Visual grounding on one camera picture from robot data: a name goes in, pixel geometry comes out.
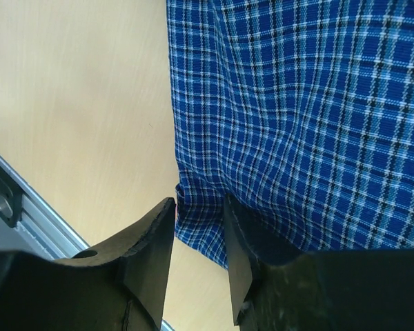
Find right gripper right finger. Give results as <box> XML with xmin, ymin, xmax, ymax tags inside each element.
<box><xmin>223</xmin><ymin>195</ymin><xmax>414</xmax><ymax>330</ymax></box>

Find aluminium mounting rail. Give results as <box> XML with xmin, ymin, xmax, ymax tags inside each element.
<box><xmin>0</xmin><ymin>157</ymin><xmax>170</xmax><ymax>330</ymax></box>

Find blue plaid long sleeve shirt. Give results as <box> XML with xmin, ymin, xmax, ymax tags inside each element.
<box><xmin>166</xmin><ymin>1</ymin><xmax>414</xmax><ymax>267</ymax></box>

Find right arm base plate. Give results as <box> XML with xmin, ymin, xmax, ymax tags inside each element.
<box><xmin>0</xmin><ymin>151</ymin><xmax>23</xmax><ymax>251</ymax></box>

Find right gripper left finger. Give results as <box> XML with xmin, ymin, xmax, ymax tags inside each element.
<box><xmin>0</xmin><ymin>198</ymin><xmax>175</xmax><ymax>330</ymax></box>

